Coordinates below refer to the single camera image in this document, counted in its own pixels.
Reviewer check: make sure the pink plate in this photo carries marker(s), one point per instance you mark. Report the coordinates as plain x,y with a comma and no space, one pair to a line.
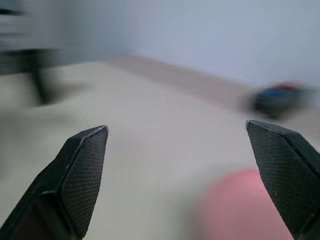
237,207

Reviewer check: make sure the black box with coloured buttons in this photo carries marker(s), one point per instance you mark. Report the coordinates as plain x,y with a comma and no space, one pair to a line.
277,100

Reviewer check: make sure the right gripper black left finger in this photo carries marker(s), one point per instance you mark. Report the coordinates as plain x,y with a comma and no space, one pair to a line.
75,180

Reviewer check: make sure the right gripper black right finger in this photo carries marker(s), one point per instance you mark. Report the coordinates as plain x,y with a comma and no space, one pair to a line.
287,175

